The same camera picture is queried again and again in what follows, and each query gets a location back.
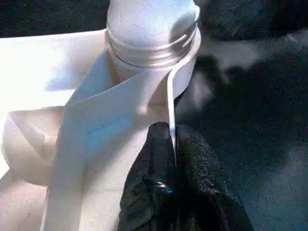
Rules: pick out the black work mat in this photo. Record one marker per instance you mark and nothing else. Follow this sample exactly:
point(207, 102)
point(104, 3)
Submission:
point(252, 120)

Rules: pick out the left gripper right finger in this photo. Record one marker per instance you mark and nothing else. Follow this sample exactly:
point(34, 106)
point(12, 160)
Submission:
point(204, 187)

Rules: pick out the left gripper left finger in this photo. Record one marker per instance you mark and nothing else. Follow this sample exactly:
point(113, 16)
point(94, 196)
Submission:
point(151, 180)

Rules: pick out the white plastic table top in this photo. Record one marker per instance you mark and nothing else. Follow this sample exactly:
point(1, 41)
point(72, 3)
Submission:
point(48, 72)

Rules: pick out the white plastic table leg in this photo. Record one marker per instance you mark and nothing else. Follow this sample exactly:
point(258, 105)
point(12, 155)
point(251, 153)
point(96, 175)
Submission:
point(151, 24)

